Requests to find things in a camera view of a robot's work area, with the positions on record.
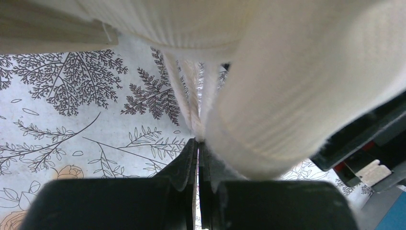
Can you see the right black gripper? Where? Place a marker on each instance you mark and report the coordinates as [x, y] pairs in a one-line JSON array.
[[370, 150]]

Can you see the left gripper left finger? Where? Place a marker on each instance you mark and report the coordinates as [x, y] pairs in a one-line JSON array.
[[180, 199]]

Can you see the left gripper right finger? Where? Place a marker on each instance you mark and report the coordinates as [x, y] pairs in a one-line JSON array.
[[212, 171]]

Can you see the large strawberry print cushion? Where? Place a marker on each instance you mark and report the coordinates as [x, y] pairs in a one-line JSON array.
[[265, 83]]

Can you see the blue toy brick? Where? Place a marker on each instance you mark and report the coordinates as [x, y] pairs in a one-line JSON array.
[[395, 218]]

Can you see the floral table mat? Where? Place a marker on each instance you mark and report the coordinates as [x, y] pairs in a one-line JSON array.
[[106, 114]]

